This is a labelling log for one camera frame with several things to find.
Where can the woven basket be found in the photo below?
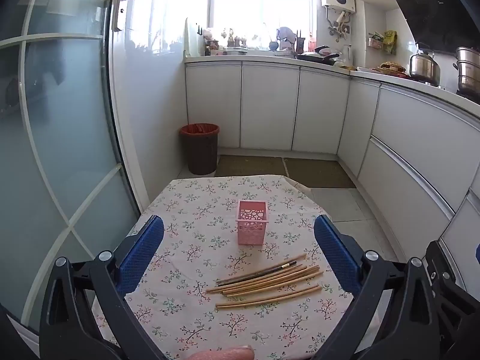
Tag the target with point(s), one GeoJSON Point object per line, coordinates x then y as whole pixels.
{"type": "Point", "coordinates": [392, 67]}

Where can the red bottle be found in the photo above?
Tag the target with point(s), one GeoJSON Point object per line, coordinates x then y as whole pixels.
{"type": "Point", "coordinates": [311, 43]}

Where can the pile of bamboo chopsticks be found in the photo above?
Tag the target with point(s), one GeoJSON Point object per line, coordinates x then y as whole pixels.
{"type": "Point", "coordinates": [270, 280]}

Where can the steel steamer pot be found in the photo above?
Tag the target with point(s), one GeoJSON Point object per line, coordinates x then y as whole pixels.
{"type": "Point", "coordinates": [468, 71]}

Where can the steel basin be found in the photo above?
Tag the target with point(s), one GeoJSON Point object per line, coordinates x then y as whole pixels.
{"type": "Point", "coordinates": [235, 51]}

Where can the frosted glass door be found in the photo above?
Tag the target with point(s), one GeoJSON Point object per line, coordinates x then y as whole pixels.
{"type": "Point", "coordinates": [67, 120]}

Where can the window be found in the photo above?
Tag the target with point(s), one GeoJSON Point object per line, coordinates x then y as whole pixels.
{"type": "Point", "coordinates": [255, 3]}

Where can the brown trash bin red bag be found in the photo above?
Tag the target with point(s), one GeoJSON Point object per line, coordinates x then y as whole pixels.
{"type": "Point", "coordinates": [200, 153]}

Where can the pink perforated utensil holder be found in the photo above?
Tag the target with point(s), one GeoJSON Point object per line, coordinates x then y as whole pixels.
{"type": "Point", "coordinates": [252, 232]}

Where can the pale cutting board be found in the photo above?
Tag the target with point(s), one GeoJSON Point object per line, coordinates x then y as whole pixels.
{"type": "Point", "coordinates": [190, 37]}

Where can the dark knife block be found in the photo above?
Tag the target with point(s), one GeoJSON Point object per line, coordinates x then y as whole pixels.
{"type": "Point", "coordinates": [300, 43]}

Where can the floral tablecloth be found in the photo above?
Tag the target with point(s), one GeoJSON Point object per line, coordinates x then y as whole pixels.
{"type": "Point", "coordinates": [195, 232]}

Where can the black frying pan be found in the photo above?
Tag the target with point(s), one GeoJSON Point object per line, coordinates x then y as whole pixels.
{"type": "Point", "coordinates": [318, 58]}

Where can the black range hood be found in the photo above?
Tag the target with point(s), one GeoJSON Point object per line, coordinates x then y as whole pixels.
{"type": "Point", "coordinates": [431, 7]}

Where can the white jug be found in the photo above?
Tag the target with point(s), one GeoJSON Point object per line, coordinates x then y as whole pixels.
{"type": "Point", "coordinates": [347, 56]}

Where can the white kitchen cabinets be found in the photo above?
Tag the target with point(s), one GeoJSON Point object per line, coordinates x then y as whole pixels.
{"type": "Point", "coordinates": [270, 105]}

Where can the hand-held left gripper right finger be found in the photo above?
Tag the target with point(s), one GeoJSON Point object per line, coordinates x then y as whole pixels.
{"type": "Point", "coordinates": [335, 251]}

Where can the person's left hand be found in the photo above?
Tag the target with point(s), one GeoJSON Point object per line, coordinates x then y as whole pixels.
{"type": "Point", "coordinates": [225, 354]}

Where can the white countertop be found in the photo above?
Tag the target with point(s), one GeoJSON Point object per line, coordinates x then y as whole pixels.
{"type": "Point", "coordinates": [262, 58]}

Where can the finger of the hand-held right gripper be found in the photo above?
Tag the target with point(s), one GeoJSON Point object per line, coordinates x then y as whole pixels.
{"type": "Point", "coordinates": [450, 285]}

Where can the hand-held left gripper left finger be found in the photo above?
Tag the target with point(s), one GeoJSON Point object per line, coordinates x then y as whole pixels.
{"type": "Point", "coordinates": [144, 255]}

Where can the steel kettle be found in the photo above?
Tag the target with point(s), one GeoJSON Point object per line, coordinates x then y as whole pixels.
{"type": "Point", "coordinates": [423, 67]}

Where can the water heater pipes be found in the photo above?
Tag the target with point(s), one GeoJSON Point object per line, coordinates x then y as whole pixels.
{"type": "Point", "coordinates": [337, 24]}

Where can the blue plastic bag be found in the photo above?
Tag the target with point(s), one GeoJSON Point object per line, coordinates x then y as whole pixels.
{"type": "Point", "coordinates": [287, 35]}

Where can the wall rack with packets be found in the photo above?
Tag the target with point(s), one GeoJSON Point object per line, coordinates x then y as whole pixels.
{"type": "Point", "coordinates": [386, 41]}

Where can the dark brown chopstick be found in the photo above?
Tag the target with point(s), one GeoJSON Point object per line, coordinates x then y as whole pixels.
{"type": "Point", "coordinates": [258, 272]}

